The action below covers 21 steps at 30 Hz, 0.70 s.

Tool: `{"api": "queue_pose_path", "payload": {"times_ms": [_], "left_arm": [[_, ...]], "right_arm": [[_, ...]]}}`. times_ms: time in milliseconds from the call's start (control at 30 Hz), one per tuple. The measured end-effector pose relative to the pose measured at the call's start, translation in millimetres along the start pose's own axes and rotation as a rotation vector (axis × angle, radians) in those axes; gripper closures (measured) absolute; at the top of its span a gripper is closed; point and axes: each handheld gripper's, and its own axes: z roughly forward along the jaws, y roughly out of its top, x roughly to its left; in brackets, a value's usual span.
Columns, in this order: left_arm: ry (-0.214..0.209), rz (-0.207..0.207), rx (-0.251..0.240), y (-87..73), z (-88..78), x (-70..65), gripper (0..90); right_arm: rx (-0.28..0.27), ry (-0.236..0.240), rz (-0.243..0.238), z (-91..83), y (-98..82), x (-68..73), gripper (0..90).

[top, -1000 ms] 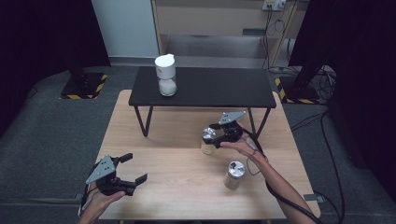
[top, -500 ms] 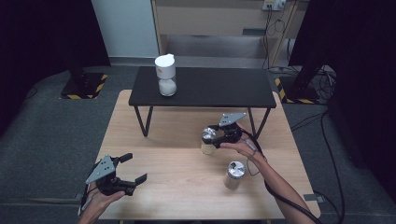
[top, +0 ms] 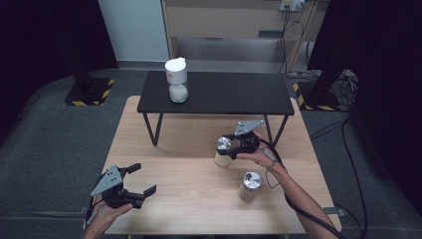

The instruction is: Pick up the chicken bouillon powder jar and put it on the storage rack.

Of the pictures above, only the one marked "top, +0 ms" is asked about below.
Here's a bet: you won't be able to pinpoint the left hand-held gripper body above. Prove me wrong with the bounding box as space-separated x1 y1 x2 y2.
90 164 145 210

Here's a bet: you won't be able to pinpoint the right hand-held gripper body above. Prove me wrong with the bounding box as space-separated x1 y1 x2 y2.
228 119 266 160

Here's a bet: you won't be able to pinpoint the silver-lidded jar of yellow powder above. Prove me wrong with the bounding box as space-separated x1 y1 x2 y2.
213 135 233 168

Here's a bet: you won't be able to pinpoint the silver-lidded jar of brown powder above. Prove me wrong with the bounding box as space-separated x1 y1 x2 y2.
238 171 263 203

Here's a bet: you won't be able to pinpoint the black shelf with metal legs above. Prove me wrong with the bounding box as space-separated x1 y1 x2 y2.
136 70 296 149

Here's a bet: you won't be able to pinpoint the white-lidded glass salt jar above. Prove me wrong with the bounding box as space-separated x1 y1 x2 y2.
164 57 189 104

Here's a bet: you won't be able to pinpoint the person's right hand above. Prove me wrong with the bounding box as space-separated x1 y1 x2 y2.
236 130 288 176

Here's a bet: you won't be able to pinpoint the person's left hand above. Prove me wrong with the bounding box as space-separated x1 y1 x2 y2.
88 195 133 230

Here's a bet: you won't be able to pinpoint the black stand with striped base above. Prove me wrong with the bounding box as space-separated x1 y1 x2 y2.
64 49 115 108
293 59 349 112

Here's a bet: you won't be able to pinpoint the wooden cabinet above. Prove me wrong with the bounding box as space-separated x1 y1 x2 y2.
161 0 319 73

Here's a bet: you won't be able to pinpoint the white panel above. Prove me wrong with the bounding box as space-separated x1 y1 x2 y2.
98 0 171 63

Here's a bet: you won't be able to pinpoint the white power strip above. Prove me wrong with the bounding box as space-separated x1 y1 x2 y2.
279 0 306 13

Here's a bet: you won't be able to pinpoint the dark curtain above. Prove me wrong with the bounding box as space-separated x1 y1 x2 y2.
0 0 118 147
307 0 422 207

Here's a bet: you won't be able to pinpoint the left hand-held gripper cable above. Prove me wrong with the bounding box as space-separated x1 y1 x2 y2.
84 177 101 230

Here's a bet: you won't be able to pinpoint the hand-held gripper cable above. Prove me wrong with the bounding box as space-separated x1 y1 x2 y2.
84 177 101 230
258 137 347 239

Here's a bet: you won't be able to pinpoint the pair of black floor cables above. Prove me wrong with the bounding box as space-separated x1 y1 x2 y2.
310 119 349 140

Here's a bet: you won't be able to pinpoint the right hand-held gripper cable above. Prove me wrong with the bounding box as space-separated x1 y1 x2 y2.
258 137 347 239

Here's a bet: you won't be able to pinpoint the black wall cables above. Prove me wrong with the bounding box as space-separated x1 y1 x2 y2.
279 6 315 75

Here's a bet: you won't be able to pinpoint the long black floor cable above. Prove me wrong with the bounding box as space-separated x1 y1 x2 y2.
340 118 369 239

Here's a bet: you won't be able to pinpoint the bundle of floor cables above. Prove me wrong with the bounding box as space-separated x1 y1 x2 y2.
331 69 360 109

